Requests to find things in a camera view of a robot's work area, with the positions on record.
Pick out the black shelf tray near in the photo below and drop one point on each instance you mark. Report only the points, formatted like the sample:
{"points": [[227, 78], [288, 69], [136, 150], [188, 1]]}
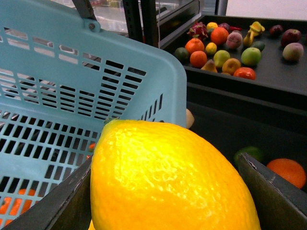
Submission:
{"points": [[231, 123]]}

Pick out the green lime upper centre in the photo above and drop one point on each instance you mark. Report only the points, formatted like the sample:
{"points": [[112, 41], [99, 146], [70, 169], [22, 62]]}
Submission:
{"points": [[253, 151]]}

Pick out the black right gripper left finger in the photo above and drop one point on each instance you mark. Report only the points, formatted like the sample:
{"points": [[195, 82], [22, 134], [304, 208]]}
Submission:
{"points": [[66, 207]]}

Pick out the black shelf upright post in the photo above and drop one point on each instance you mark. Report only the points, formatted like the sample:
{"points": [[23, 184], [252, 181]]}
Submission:
{"points": [[141, 19]]}

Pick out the small orange tangerine centre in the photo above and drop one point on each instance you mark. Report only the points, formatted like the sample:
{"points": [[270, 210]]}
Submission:
{"points": [[290, 170]]}

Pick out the pile of fruit far shelf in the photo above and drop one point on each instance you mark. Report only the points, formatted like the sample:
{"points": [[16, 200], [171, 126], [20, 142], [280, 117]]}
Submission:
{"points": [[222, 48]]}

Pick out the orange at far left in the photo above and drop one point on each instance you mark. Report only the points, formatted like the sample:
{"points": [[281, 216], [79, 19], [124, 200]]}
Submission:
{"points": [[13, 211]]}

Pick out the large teal shopping basket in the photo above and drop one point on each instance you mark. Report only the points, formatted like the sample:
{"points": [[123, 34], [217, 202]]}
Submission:
{"points": [[61, 78]]}

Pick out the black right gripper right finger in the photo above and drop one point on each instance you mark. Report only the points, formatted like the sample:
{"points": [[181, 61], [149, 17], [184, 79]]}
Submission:
{"points": [[280, 205]]}

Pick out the yellow lemon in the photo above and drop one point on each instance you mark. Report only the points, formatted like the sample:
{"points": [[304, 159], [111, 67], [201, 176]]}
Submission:
{"points": [[160, 176]]}

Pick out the orange persimmon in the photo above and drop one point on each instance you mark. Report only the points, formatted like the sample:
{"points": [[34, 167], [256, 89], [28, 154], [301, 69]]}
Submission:
{"points": [[91, 150]]}

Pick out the white pear upper left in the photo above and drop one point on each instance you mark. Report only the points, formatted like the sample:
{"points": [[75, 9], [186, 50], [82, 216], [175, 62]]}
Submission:
{"points": [[189, 119]]}

